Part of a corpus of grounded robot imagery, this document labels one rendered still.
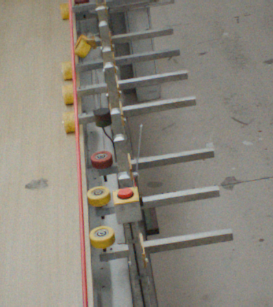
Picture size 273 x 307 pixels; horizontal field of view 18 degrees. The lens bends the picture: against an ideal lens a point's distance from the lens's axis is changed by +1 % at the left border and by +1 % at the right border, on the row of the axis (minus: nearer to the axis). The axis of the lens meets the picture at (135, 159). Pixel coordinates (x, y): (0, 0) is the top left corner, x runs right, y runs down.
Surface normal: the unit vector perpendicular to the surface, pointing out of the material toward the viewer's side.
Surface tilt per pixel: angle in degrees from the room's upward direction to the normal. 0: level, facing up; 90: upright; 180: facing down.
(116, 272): 0
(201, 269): 0
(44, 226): 0
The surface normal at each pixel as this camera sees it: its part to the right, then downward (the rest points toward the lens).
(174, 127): -0.14, -0.86
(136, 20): 0.08, 0.49
